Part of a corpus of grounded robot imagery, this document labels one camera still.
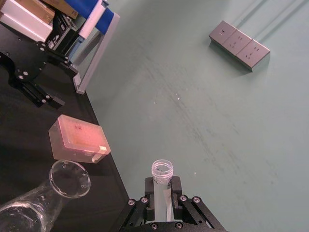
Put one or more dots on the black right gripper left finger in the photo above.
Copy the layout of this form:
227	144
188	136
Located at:
149	193

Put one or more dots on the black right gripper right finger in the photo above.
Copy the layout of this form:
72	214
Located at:
176	193

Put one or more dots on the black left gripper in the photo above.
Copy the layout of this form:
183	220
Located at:
63	36

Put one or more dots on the clear plastic tube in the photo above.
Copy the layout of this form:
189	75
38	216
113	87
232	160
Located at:
159	200

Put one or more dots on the black table cloth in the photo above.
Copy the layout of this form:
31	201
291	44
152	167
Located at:
26	135

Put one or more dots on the blue and white block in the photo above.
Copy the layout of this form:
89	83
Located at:
96	17

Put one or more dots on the translucent pink plastic box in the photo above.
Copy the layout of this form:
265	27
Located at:
72	142

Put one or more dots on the clear glass flask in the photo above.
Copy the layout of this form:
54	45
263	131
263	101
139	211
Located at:
24	212

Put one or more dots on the grey power strip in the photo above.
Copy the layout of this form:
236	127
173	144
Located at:
239	46

